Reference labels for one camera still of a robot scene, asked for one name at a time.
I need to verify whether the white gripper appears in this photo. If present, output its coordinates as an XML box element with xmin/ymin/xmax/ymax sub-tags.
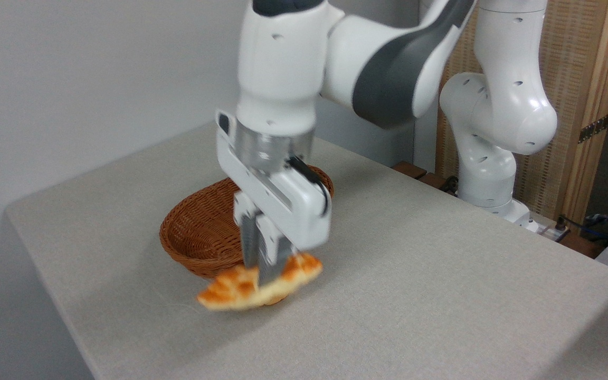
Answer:
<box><xmin>215</xmin><ymin>109</ymin><xmax>333</xmax><ymax>289</ymax></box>

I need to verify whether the long braided bread loaf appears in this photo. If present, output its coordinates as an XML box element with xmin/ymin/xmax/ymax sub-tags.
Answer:
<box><xmin>196</xmin><ymin>253</ymin><xmax>324</xmax><ymax>311</ymax></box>

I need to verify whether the brown oval wicker basket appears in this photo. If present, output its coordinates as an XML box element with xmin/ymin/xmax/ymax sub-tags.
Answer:
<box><xmin>159</xmin><ymin>165</ymin><xmax>335</xmax><ymax>280</ymax></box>

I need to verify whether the brown wooden base board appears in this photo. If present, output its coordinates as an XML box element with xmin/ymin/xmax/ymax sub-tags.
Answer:
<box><xmin>392</xmin><ymin>162</ymin><xmax>460</xmax><ymax>197</ymax></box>

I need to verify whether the dark metal screen hinge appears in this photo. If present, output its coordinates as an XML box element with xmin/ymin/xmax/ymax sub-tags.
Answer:
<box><xmin>578</xmin><ymin>113</ymin><xmax>608</xmax><ymax>145</ymax></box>

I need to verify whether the wooden rattan folding screen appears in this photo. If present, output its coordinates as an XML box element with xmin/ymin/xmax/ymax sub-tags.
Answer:
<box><xmin>435</xmin><ymin>0</ymin><xmax>608</xmax><ymax>229</ymax></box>

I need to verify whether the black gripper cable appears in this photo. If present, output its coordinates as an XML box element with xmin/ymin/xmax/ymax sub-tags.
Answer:
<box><xmin>288</xmin><ymin>156</ymin><xmax>331</xmax><ymax>215</ymax></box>

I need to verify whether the black plug with cable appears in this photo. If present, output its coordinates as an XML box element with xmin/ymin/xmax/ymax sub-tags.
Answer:
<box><xmin>538</xmin><ymin>214</ymin><xmax>608</xmax><ymax>244</ymax></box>

